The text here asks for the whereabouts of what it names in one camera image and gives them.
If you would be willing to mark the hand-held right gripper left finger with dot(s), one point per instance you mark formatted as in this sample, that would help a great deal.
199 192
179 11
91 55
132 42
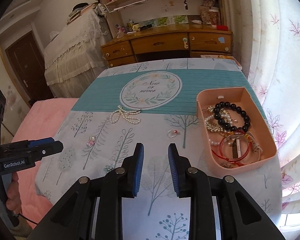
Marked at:
139 170

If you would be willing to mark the pink smart watch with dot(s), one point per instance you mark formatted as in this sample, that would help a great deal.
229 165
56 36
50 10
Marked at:
238 146

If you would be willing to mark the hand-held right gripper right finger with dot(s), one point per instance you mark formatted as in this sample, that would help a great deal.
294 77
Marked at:
172 170

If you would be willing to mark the pink pearl earring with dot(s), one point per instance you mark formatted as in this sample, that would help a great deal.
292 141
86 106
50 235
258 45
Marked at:
92 138

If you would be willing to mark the small red box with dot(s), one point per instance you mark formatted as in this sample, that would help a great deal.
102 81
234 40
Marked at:
222 27

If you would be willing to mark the black flashlight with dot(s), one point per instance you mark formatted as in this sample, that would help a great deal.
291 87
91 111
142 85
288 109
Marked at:
145 27

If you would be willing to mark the tree print tablecloth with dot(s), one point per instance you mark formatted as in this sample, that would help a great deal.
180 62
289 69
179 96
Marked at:
152 135

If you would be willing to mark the pink blanket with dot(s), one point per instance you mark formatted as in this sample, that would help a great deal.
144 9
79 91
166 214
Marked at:
45 120

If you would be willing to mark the floral white curtain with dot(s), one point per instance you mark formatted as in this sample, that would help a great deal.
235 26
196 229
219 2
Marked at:
277 55

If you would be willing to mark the colourful flat book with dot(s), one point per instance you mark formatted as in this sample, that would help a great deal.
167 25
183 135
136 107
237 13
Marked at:
225 58

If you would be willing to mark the brown wooden door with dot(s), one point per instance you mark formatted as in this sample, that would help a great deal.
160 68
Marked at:
27 67

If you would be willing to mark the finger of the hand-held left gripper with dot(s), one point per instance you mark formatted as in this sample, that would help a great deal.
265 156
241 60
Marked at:
41 142
52 148

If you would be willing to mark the hanging keys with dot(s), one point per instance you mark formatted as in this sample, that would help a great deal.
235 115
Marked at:
185 5

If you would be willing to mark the person's left hand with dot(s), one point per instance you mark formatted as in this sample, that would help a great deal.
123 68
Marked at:
13 195

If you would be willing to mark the stack of books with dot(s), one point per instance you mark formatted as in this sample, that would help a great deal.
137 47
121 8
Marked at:
77 11

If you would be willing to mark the pink plastic box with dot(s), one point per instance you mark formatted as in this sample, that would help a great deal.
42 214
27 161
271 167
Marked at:
262 120

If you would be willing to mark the wooden bookshelf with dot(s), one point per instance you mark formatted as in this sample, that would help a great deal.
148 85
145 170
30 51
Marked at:
150 5

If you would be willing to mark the lace covered piano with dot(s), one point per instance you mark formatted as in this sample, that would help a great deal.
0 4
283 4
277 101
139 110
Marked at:
75 55

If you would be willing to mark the wooden desk with drawers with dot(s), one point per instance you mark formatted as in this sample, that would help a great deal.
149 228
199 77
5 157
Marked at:
160 45

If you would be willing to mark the patterned jar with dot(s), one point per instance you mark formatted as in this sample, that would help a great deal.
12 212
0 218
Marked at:
214 17

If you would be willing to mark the small white bottle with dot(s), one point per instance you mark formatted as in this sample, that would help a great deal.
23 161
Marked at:
197 22

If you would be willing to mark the green leaf wall stickers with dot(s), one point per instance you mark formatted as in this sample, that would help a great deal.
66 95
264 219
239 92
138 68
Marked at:
180 19

